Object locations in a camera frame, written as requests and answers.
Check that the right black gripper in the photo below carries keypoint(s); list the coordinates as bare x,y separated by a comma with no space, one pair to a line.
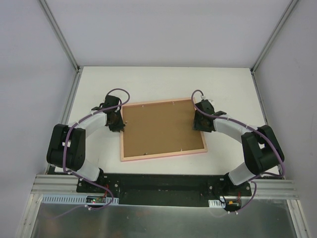
201,125

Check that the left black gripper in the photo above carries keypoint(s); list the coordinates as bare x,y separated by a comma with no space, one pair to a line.
117,125

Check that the pink picture frame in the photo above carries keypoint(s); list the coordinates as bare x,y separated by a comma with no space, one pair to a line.
163,156

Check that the brown cardboard backing board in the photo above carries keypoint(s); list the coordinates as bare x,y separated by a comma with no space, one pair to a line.
161,129

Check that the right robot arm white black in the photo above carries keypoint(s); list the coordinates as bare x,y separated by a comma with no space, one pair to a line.
261,149

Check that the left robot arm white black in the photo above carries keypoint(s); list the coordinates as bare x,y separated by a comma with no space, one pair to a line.
67,147

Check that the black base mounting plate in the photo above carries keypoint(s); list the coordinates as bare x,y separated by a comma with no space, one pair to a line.
170,190

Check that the right white slotted cable duct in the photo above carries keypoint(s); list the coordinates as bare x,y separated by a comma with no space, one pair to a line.
216,204

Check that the white slotted cable duct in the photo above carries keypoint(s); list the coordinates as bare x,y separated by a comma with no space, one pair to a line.
79,200
216,204

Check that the left white slotted cable duct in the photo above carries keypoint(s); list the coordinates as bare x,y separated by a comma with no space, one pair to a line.
79,200

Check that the left aluminium corner post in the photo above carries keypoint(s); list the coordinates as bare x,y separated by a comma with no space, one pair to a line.
58,33

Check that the aluminium corner post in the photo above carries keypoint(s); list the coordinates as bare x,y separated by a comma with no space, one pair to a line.
58,33
274,34

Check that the right aluminium corner post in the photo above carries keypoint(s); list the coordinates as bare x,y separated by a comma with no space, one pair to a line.
274,34

